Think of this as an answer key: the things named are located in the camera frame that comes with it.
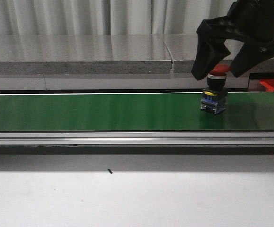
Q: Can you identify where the aluminium conveyor frame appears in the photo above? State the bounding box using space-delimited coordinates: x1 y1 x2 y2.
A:
0 131 274 147

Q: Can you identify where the white pleated curtain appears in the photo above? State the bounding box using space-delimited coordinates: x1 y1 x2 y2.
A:
0 0 232 35

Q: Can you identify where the grey stone counter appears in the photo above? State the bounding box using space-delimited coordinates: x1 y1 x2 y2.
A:
0 31 274 92

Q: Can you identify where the green conveyor belt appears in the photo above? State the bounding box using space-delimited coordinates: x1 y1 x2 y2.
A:
0 92 274 131

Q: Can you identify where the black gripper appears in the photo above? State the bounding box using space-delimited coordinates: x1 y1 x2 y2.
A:
191 0 274 80

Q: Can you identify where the red mushroom push button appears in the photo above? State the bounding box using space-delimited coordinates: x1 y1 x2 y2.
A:
200 64 230 114

